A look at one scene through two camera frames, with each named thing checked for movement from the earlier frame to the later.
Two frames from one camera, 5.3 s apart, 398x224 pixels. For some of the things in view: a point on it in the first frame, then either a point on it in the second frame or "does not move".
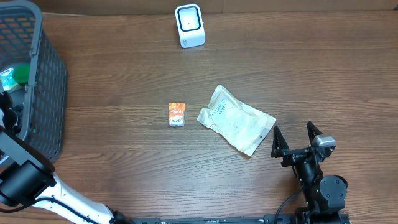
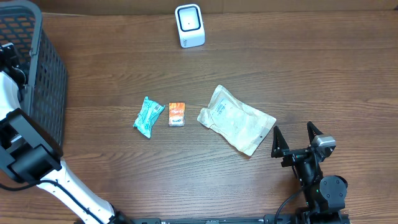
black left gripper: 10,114 -> 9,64
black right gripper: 281,150 does not move
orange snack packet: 176,114 does not move
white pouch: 246,127 does not move
